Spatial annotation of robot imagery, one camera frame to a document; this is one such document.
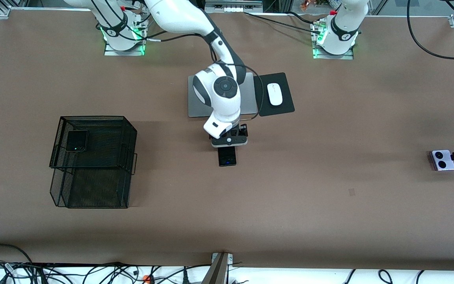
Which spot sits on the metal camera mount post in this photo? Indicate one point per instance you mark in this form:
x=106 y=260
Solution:
x=217 y=272

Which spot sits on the white computer mouse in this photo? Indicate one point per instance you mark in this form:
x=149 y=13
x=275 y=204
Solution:
x=275 y=94

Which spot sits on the long black smartphone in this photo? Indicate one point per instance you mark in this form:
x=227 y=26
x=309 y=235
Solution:
x=227 y=157

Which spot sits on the black mouse pad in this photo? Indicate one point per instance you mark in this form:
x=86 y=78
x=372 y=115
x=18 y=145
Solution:
x=282 y=108

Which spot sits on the silver laptop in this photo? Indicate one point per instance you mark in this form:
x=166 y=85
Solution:
x=195 y=106

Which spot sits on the black mesh two-tier tray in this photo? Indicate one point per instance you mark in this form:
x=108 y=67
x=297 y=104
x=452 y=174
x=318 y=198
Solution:
x=93 y=185

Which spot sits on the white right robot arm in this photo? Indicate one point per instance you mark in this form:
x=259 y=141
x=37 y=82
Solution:
x=179 y=15

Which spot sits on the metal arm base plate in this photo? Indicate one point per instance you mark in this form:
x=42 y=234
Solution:
x=124 y=52
x=333 y=56

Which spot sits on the lilac flip phone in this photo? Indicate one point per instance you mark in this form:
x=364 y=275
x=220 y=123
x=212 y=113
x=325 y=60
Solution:
x=441 y=160

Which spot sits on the white power strip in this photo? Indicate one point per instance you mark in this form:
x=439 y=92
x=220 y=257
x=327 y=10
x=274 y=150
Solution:
x=233 y=6

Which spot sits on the small black flip phone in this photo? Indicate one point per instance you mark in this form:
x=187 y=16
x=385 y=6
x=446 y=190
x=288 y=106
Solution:
x=76 y=140

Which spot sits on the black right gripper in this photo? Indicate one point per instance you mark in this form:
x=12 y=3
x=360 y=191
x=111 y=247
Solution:
x=243 y=130

